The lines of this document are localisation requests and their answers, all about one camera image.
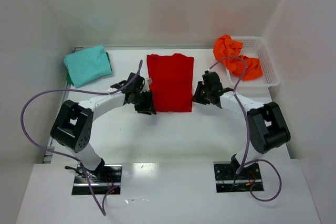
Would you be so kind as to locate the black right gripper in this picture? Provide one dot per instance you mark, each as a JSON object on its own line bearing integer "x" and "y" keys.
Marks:
{"x": 201, "y": 94}

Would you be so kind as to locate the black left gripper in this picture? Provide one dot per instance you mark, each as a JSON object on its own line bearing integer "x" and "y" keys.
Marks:
{"x": 144, "y": 102}

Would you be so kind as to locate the red t shirt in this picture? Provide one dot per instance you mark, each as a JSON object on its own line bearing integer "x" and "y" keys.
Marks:
{"x": 172, "y": 78}

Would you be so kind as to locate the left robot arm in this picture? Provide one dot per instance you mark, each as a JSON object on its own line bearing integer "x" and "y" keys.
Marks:
{"x": 73, "y": 124}

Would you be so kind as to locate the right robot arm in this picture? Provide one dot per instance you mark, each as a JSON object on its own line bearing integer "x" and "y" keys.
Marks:
{"x": 265, "y": 125}

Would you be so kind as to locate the orange t shirt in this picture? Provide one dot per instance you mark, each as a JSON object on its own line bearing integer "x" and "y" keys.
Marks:
{"x": 237, "y": 64}

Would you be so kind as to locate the white perforated plastic basket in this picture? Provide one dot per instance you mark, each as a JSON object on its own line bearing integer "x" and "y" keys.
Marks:
{"x": 256, "y": 47}

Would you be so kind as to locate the folded turquoise t shirt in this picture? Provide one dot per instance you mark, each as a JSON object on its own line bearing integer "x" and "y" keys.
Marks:
{"x": 88, "y": 64}

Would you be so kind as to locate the folded green t shirt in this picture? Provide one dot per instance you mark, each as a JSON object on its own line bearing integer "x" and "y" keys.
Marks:
{"x": 108, "y": 61}

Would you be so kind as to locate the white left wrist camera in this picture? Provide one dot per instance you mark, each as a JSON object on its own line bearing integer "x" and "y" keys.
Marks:
{"x": 149, "y": 80}

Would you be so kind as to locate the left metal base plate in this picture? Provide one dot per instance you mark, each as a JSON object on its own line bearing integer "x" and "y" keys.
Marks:
{"x": 111, "y": 179}

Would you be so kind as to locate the metal base plate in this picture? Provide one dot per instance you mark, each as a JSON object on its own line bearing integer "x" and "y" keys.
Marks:
{"x": 111, "y": 179}
{"x": 228, "y": 182}

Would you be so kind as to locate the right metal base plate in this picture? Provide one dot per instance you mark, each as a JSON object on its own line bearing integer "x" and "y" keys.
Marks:
{"x": 228, "y": 182}

